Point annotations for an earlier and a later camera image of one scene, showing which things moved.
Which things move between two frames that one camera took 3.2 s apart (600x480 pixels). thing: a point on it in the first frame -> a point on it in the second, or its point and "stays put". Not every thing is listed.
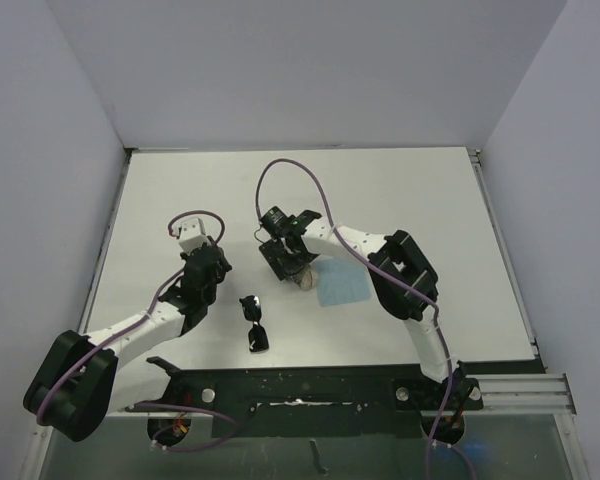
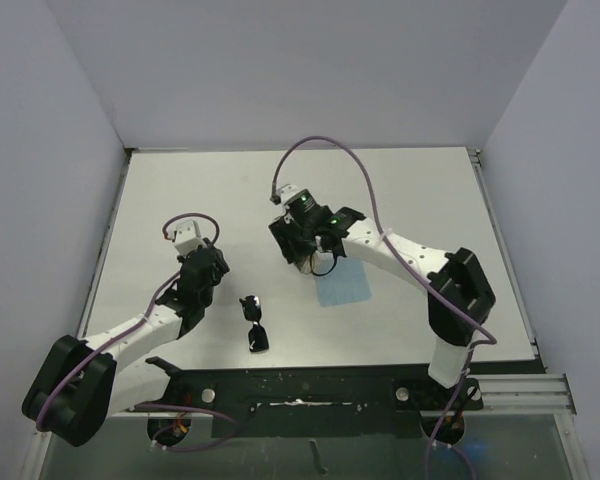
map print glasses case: x=309 y=280 -> x=317 y=263
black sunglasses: x=258 y=338 stays put
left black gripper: x=222 y=265 stays put
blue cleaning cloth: x=342 y=281 stays put
